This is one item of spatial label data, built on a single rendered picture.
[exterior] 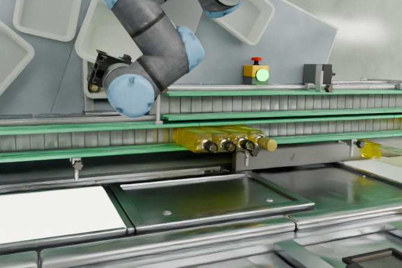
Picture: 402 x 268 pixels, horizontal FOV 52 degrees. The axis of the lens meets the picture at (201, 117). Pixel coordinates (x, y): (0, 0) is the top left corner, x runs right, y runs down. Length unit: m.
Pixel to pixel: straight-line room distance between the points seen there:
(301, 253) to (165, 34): 0.51
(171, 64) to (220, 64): 0.82
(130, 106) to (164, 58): 0.10
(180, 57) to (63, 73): 0.72
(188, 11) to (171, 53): 0.67
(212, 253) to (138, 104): 0.34
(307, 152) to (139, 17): 1.06
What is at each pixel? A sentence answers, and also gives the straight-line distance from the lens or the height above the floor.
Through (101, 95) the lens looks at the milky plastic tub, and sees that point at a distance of 1.32.
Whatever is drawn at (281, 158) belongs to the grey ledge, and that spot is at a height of 0.88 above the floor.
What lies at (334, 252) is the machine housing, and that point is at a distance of 0.97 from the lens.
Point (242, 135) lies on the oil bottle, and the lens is 1.22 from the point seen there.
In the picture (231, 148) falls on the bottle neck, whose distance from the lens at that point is 1.18.
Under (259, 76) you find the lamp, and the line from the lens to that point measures 1.51.
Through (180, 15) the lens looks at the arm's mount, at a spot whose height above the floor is 0.85.
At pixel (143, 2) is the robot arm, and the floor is 1.45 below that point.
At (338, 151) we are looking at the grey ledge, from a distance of 1.72.
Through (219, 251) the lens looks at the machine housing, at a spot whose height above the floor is 1.43.
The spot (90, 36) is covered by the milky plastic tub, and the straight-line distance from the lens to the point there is 1.10.
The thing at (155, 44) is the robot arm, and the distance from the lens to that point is 0.73.
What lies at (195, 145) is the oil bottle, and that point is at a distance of 1.17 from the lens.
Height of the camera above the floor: 2.14
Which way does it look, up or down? 66 degrees down
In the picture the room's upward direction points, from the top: 108 degrees clockwise
